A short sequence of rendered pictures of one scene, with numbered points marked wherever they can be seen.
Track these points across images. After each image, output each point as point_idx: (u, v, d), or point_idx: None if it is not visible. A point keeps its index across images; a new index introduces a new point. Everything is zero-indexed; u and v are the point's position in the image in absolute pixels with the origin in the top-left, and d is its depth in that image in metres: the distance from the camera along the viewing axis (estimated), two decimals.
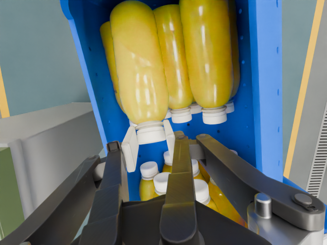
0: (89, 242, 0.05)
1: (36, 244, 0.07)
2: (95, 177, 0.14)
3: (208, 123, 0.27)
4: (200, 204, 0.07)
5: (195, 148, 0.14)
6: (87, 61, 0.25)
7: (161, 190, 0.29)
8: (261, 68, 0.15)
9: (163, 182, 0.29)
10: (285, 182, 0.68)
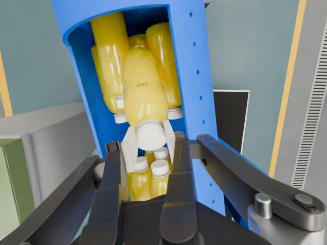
0: (89, 242, 0.05)
1: None
2: (94, 177, 0.14)
3: (170, 118, 0.37)
4: (200, 204, 0.07)
5: (195, 148, 0.14)
6: (81, 74, 0.35)
7: (137, 168, 0.39)
8: (183, 84, 0.25)
9: (138, 162, 0.39)
10: None
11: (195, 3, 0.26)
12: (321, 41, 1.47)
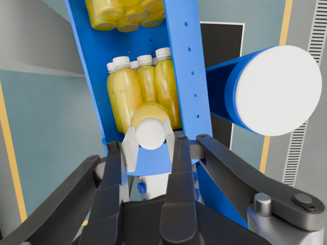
0: (89, 242, 0.05)
1: (36, 244, 0.07)
2: (95, 177, 0.14)
3: None
4: (200, 204, 0.07)
5: (195, 148, 0.14)
6: None
7: None
8: None
9: None
10: None
11: None
12: None
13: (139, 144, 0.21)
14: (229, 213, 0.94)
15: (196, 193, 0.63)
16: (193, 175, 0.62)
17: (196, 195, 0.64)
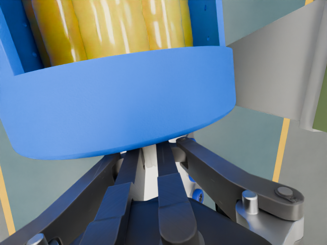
0: (90, 241, 0.05)
1: (50, 236, 0.07)
2: (116, 171, 0.14)
3: None
4: (200, 204, 0.07)
5: (174, 150, 0.14)
6: (213, 15, 0.22)
7: None
8: None
9: None
10: None
11: None
12: None
13: None
14: None
15: None
16: None
17: None
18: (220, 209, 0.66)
